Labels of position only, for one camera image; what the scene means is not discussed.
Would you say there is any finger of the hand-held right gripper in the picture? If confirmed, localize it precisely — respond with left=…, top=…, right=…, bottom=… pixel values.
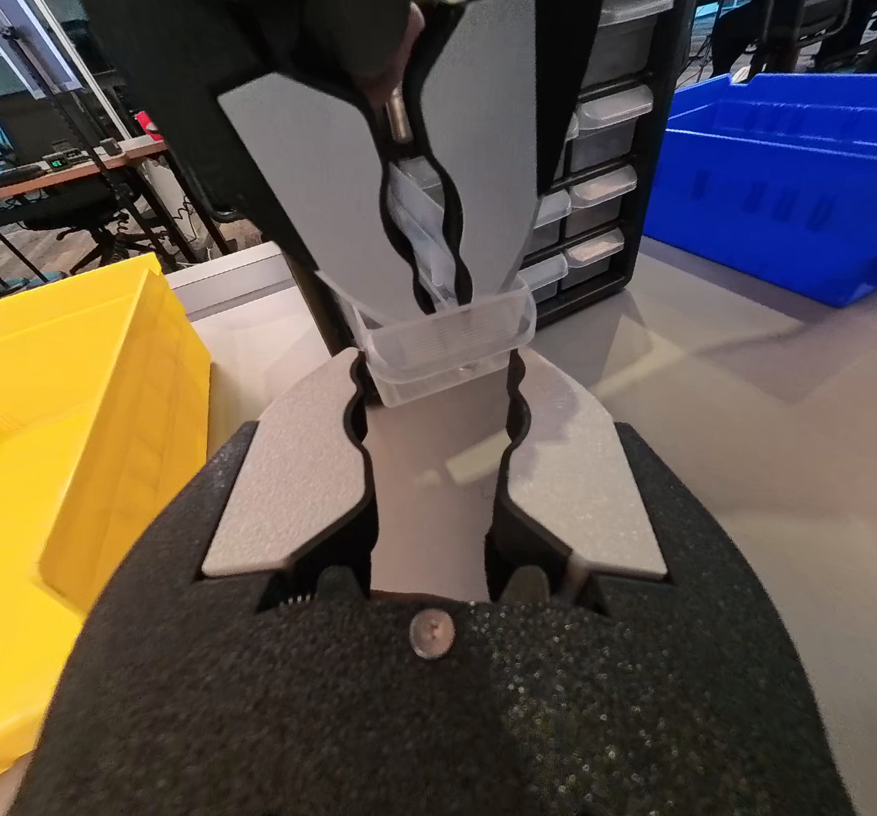
left=217, top=71, right=422, bottom=325
left=417, top=0, right=542, bottom=307

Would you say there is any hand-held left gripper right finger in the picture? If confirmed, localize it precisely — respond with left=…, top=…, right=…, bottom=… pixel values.
left=485, top=349, right=669, bottom=603

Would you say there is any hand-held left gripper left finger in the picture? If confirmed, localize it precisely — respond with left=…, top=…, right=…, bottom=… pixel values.
left=201, top=349, right=380, bottom=601

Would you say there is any clear plastic drawer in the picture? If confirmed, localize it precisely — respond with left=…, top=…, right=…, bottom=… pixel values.
left=314, top=165, right=539, bottom=409

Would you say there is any black drawer cabinet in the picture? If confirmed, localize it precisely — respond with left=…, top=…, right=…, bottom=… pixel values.
left=295, top=0, right=708, bottom=354

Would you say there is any yellow plastic bin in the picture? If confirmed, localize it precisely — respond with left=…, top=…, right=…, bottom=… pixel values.
left=0, top=253, right=212, bottom=772

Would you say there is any blue plastic bin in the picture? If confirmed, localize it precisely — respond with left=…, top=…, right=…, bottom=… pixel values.
left=643, top=72, right=877, bottom=310

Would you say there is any person's right hand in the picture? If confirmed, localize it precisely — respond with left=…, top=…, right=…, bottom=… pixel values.
left=355, top=2, right=428, bottom=106

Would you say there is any brown wooden table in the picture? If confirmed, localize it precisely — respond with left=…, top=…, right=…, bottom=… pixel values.
left=0, top=138, right=169, bottom=201

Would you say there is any black office chair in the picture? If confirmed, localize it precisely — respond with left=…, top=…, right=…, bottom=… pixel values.
left=0, top=179, right=169, bottom=269
left=750, top=0, right=877, bottom=73

